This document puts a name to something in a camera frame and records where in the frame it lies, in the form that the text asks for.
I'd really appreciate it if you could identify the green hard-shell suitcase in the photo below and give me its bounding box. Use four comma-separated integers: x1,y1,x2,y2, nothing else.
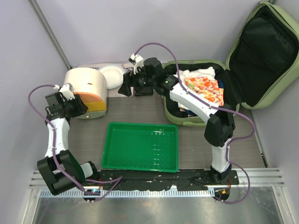
159,1,299,128

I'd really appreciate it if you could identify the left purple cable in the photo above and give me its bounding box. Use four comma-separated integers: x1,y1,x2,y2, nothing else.
28,84,123,202

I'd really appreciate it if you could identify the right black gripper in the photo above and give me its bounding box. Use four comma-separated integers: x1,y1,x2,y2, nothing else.
118,66,156,97

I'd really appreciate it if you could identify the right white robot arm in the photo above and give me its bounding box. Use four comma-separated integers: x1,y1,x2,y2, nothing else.
118,54,235,184

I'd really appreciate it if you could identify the patterned cloth placemat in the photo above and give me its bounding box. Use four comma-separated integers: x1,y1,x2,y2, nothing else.
79,63,134,97

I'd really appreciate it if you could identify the purple cable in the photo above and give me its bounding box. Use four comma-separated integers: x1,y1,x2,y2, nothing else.
28,84,123,202
134,42,256,205

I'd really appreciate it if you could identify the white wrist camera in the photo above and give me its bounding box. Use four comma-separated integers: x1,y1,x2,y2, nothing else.
128,54,144,75
53,83,75,101

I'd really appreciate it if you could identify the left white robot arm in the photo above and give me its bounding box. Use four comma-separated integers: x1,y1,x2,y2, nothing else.
37,92,100,196

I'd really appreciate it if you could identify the floral orange cloth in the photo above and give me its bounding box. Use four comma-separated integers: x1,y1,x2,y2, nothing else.
184,76,224,106

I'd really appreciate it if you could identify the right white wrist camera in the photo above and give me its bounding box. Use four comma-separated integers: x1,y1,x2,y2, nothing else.
128,54,144,75

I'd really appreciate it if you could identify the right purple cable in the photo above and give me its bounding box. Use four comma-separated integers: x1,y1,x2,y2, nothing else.
134,42,256,205

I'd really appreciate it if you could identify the white garment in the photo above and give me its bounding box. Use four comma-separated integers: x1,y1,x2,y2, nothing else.
179,67,215,80

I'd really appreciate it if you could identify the white paper plate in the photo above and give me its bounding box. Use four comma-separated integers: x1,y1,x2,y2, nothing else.
98,65,125,89

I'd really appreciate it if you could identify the blue garment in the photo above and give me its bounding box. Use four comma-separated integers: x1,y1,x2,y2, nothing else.
217,79,224,89

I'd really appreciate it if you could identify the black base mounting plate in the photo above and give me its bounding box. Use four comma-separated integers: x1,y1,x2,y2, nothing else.
90,169,239,191

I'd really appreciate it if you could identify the white slotted cable duct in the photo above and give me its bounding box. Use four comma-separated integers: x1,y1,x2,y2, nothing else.
40,188,215,198

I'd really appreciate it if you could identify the cream round drawer cabinet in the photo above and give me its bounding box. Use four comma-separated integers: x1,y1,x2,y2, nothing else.
64,67,107,119

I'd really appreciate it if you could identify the green plastic tray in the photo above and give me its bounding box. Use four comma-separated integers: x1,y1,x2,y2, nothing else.
101,122,178,173

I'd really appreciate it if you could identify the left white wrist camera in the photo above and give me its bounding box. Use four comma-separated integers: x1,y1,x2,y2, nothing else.
53,83,75,101

